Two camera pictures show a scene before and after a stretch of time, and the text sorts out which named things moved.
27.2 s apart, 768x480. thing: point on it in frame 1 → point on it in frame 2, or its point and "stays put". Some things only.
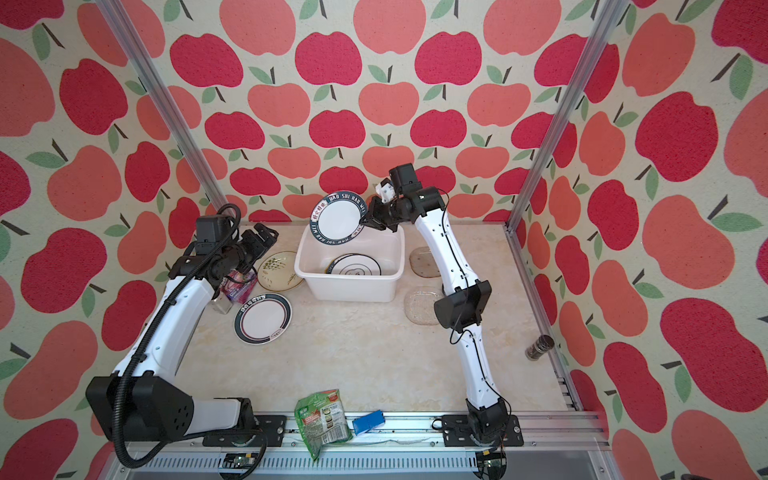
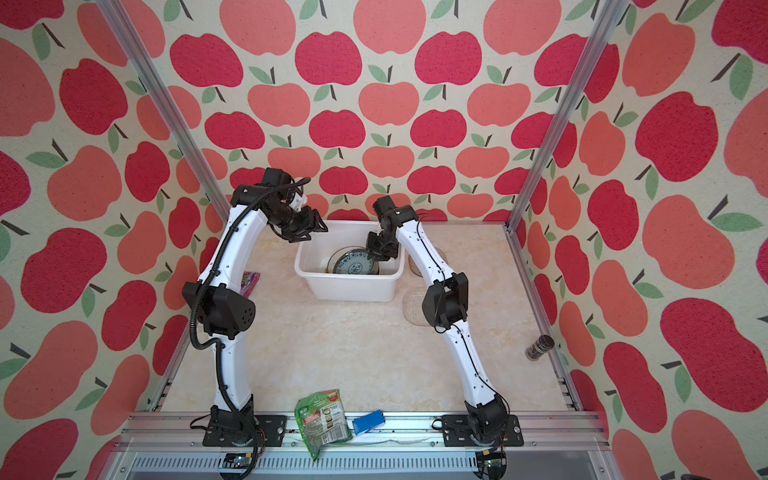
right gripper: (374, 219) → (374, 251)
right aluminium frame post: (605, 26) stays put
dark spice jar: (543, 344) stays put
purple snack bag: (238, 286) stays put
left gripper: (260, 249) → (311, 223)
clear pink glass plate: (419, 306) stays put
